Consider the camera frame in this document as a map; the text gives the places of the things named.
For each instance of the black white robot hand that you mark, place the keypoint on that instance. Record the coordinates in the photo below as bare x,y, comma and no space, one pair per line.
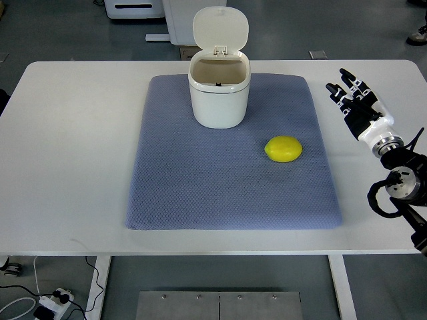
365,115

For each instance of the yellow lemon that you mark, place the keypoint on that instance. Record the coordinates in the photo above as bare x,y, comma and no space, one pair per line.
283,149

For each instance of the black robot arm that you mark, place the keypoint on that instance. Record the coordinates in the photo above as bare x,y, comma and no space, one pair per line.
405,184

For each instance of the white trash bin open lid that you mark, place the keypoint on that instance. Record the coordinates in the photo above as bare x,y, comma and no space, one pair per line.
219,74

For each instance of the floor outlet cover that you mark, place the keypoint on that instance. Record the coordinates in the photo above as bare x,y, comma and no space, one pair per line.
318,55

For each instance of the person's shoe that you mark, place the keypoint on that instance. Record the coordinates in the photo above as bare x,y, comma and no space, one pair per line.
418,38

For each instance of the white table right leg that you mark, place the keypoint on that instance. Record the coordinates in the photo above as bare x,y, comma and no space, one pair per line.
342,287

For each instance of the white table leg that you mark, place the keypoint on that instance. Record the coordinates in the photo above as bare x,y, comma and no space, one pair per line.
342,287
97,290

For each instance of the blue textured mat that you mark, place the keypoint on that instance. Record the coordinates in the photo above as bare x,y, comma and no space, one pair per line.
187,176

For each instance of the cardboard box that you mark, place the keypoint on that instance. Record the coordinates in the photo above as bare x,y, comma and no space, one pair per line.
187,52

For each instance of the white furniture base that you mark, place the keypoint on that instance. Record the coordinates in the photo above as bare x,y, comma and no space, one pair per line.
179,16

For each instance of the white cabinet with slot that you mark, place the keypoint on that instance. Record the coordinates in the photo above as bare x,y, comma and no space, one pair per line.
128,9

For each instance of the metal floor plate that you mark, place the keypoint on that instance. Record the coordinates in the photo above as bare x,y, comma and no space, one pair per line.
218,305

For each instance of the white table left leg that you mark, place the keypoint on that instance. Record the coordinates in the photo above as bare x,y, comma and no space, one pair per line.
97,290

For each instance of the white power strip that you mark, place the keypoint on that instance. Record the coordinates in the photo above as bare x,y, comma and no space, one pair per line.
54,306

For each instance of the caster wheel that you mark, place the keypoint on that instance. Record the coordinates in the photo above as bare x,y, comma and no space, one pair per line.
10,268

